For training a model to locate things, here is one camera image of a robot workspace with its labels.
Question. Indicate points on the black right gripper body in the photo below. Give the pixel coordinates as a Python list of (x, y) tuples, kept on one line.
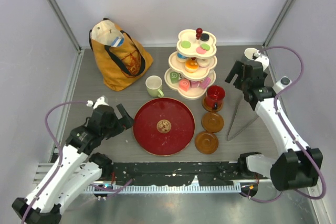
[(243, 84)]

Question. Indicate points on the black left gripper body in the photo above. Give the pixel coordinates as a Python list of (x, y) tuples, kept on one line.
[(110, 129)]

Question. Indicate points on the grey blue mug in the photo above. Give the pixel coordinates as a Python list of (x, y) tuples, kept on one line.
[(250, 54)]

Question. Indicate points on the metal serving tongs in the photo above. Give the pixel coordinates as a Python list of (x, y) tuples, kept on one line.
[(243, 117)]

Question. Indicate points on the white frosted donut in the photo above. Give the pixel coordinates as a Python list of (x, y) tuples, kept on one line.
[(203, 63)]

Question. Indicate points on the red mug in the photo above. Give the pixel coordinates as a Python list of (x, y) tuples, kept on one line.
[(214, 96)]

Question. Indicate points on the pink layered cake slice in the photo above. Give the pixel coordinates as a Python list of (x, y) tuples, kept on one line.
[(205, 83)]

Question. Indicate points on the small green macaron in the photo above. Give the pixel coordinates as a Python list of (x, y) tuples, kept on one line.
[(205, 46)]

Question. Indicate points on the pink macaron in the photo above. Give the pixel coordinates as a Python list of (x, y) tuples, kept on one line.
[(200, 50)]

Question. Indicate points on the black sandwich cookie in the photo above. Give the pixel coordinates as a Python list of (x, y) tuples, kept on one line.
[(204, 37)]

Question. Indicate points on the orange glazed donut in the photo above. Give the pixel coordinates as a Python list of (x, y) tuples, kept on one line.
[(191, 66)]

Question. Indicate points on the magenta swirl roll cake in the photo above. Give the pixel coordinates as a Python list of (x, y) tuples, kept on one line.
[(195, 84)]

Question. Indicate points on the light green mug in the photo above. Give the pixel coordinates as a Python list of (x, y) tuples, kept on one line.
[(154, 86)]

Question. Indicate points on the salmon pink swirl roll cake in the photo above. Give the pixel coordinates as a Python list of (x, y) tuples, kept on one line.
[(184, 84)]

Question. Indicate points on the large green macaron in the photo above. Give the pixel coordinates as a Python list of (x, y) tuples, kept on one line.
[(185, 44)]

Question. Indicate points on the blue frosted donut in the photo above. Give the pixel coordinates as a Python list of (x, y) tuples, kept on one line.
[(181, 58)]

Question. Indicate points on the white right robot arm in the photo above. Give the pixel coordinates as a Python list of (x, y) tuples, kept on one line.
[(286, 138)]

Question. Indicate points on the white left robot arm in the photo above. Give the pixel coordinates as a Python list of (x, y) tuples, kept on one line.
[(76, 167)]

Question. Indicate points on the white bottle grey cap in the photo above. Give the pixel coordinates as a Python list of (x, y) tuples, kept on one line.
[(281, 84)]

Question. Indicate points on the red round lacquer tray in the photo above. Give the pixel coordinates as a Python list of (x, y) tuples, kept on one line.
[(164, 126)]

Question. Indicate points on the cream three-tier cake stand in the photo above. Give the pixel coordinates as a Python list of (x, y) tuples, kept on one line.
[(193, 36)]

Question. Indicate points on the brown wooden coaster top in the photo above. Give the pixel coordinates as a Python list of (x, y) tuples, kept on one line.
[(209, 109)]

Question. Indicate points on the brown wooden coaster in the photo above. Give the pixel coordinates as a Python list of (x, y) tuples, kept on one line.
[(206, 142), (209, 109), (212, 122)]

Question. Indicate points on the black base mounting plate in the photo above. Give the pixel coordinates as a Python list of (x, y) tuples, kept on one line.
[(178, 173)]

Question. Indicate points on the brown wooden coaster middle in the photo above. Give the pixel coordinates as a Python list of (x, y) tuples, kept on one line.
[(212, 122)]

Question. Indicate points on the yellow tote bag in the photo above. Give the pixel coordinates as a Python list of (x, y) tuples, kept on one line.
[(119, 66)]

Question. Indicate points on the green swirl roll cake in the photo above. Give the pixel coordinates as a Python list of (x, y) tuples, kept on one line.
[(174, 77)]

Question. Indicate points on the brown wooden coaster bottom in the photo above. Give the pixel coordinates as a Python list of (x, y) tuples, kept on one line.
[(206, 142)]

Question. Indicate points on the blue white packet in bag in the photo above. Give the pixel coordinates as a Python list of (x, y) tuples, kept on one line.
[(118, 41)]

